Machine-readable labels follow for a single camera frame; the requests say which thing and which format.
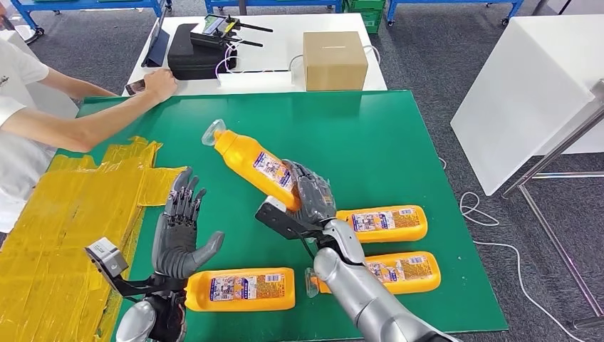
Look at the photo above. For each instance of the person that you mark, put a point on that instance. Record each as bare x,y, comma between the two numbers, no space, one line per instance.
19,156

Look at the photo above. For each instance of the green plastic crate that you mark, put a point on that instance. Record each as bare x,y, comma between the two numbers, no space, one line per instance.
368,16

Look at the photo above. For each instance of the blue metal rack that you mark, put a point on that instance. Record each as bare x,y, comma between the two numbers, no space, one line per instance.
283,3
85,4
448,2

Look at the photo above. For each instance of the white cabinet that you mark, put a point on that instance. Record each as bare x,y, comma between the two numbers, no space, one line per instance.
56,106

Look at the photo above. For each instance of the large white table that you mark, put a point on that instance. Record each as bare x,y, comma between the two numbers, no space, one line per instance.
519,94

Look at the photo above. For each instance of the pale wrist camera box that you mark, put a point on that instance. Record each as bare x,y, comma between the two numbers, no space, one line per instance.
278,219
106,257

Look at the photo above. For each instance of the dark blue tablet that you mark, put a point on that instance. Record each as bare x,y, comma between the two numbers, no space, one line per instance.
158,49

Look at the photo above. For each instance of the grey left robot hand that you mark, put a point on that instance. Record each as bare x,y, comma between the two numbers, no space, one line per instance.
174,250

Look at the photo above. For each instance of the person's forearm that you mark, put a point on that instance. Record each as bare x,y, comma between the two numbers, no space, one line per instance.
108,120
80,87

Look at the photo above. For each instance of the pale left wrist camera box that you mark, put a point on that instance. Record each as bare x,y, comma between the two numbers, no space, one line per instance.
106,257

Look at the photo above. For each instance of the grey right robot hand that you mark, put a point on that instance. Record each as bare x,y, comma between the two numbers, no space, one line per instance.
314,198

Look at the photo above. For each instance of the dark smartphone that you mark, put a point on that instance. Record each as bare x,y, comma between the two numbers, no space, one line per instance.
136,87

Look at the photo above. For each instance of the black remote controller with antennas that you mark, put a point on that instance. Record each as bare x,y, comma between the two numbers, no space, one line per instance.
212,27

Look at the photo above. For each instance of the metal table frame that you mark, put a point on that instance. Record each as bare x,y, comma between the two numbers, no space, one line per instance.
557,151

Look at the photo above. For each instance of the brown cardboard box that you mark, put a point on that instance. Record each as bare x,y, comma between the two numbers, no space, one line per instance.
335,61

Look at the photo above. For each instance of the yellow taped cardboard sheet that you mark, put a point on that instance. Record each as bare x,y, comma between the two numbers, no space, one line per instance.
56,236

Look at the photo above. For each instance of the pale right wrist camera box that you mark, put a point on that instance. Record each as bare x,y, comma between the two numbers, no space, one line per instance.
278,219

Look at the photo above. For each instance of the orange detergent bottle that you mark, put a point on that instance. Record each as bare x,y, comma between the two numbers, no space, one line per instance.
240,288
245,158
391,224
410,274

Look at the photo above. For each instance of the person's hand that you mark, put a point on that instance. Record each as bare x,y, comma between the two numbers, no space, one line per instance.
160,85

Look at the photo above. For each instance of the black carrying case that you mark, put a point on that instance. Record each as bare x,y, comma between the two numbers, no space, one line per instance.
188,56

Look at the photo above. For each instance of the green table mat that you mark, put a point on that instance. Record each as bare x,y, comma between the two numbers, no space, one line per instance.
330,141

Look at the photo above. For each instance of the white table with devices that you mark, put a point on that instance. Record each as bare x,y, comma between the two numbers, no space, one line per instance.
283,42

